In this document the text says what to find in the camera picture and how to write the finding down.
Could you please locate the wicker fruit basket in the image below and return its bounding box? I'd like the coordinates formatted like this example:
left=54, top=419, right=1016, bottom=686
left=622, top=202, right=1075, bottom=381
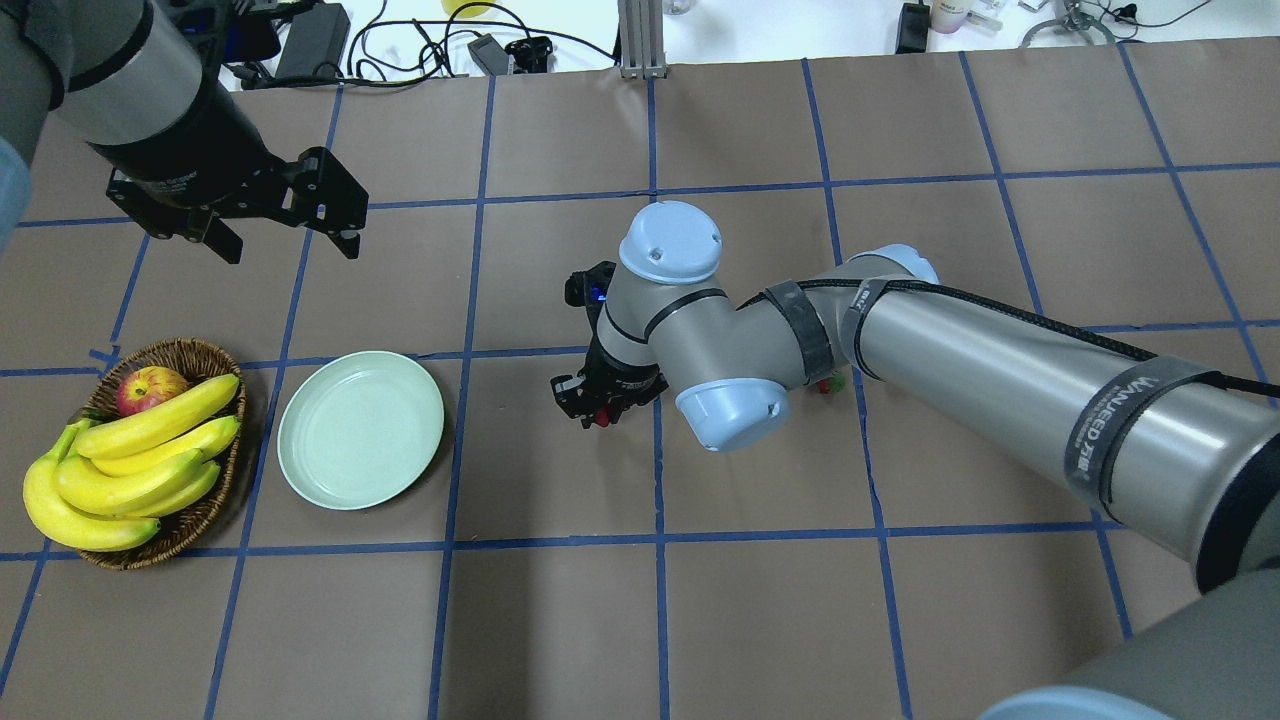
left=67, top=337, right=248, bottom=571

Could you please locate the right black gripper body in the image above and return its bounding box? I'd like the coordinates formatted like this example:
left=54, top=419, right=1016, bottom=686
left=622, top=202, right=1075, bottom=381
left=576, top=337, right=669, bottom=414

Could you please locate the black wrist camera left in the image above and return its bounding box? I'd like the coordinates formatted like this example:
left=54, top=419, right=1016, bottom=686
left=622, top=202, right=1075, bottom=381
left=157, top=1, right=314, bottom=67

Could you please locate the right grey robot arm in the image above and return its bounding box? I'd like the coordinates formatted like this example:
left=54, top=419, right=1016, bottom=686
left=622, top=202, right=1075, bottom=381
left=550, top=201, right=1279, bottom=719

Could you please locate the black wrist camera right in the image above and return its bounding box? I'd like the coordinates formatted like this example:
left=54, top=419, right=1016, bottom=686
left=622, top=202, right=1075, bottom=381
left=563, top=261, right=617, bottom=331

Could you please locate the aluminium frame post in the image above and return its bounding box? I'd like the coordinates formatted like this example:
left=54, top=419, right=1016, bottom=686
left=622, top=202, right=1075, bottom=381
left=617, top=0, right=668, bottom=79

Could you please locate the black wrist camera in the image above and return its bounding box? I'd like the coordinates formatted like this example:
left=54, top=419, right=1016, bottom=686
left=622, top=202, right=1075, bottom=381
left=157, top=1, right=314, bottom=67
left=563, top=261, right=617, bottom=331

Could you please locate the black power adapter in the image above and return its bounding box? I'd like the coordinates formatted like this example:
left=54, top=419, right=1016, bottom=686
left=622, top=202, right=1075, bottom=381
left=893, top=1, right=931, bottom=55

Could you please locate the yellow banana bunch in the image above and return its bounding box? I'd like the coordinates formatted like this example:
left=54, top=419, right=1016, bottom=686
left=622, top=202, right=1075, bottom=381
left=22, top=373, right=242, bottom=552

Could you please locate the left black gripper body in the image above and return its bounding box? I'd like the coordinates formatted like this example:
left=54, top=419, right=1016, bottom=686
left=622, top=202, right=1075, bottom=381
left=88, top=77, right=302, bottom=225

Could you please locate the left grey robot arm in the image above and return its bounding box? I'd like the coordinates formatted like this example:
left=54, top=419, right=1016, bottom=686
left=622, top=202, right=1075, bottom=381
left=1, top=1, right=369, bottom=264

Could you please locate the black laptop power brick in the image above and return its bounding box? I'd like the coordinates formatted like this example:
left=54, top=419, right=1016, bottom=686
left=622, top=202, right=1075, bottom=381
left=274, top=3, right=351, bottom=79

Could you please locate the light green plate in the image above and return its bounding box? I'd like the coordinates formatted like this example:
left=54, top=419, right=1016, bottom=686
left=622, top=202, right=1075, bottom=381
left=276, top=351, right=445, bottom=511

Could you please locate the red yellow apple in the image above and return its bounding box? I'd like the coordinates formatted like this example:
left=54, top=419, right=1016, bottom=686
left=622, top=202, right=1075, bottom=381
left=115, top=365, right=192, bottom=416

